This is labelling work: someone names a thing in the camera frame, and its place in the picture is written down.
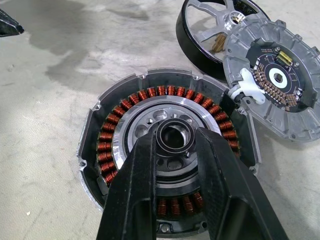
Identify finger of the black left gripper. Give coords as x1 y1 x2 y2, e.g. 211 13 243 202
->
0 8 25 38

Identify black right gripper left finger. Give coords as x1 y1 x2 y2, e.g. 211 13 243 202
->
96 129 159 240

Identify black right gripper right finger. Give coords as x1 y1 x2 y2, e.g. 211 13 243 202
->
192 126 292 240

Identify silver motor lid circuit board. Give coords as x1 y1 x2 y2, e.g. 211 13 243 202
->
221 19 320 143

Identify black spoked rotor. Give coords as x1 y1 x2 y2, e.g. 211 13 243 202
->
175 0 272 81

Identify silver motor housing copper coils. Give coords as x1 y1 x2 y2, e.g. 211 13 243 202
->
76 67 263 240

